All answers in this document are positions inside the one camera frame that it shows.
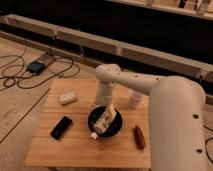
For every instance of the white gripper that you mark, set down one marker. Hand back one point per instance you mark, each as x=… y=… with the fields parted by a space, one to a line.
x=103 y=95

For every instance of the black ceramic bowl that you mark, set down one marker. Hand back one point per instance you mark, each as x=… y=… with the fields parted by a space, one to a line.
x=114 y=127

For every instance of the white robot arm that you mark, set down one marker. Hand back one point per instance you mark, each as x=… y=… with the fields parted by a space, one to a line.
x=175 y=116

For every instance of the white tube bottle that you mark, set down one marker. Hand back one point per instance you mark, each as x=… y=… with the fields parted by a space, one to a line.
x=103 y=123

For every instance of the white soap bar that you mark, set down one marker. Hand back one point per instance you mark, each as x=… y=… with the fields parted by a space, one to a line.
x=67 y=98

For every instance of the black rectangular remote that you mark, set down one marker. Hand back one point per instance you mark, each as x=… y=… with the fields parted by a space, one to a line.
x=61 y=127

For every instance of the white paper cup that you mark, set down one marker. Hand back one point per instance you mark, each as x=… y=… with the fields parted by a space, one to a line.
x=135 y=98

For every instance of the wooden table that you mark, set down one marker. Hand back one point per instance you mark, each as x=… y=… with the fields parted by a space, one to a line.
x=75 y=148

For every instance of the red sausage toy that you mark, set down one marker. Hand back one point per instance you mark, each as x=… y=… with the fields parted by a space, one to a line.
x=139 y=138

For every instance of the blue power adapter box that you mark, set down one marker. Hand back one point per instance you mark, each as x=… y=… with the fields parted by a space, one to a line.
x=35 y=67

